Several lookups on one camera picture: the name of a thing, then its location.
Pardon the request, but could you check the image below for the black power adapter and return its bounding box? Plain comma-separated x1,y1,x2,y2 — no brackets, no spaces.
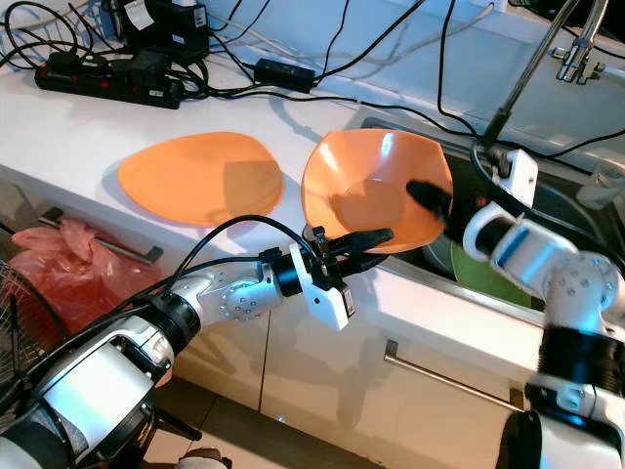
253,57,318,95

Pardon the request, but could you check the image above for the steel kitchen sink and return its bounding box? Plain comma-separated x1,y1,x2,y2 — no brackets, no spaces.
359,115,625,338

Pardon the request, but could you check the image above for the orange plate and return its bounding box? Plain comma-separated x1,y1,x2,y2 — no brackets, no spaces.
116,129,285,229

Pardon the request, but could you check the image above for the clear glass cup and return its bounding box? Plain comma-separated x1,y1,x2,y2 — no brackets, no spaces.
574,154,625,209

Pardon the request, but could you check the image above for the black floor fan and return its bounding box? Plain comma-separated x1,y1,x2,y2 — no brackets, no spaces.
0,283,28,411

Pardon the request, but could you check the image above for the green plate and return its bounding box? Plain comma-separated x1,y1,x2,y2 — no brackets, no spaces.
447,239,540,306

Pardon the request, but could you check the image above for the orange bowl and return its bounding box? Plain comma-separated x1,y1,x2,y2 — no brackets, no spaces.
300,126,456,254

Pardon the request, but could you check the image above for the black power strip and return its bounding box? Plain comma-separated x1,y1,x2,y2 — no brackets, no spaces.
34,52,187,110

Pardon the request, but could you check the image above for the white kitchen cabinet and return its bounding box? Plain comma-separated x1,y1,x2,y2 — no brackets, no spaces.
0,166,625,469

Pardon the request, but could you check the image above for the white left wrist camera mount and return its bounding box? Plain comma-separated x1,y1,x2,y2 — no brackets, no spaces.
288,241,356,332

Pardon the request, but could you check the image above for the black charger box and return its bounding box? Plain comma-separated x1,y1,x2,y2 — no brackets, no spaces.
103,0,213,65

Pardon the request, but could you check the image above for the chrome faucet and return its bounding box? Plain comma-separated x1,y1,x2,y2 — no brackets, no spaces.
550,0,613,86

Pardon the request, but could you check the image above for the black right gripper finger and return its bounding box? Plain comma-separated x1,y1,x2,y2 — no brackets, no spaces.
404,178,457,220

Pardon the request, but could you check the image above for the metal drawer handle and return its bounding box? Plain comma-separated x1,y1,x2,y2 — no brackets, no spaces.
47,207,162,265
383,338,528,413

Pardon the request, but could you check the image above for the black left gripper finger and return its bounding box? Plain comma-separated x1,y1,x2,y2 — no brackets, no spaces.
337,226,396,255

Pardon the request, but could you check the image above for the red plastic bag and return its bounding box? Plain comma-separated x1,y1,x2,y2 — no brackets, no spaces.
5,217,149,335

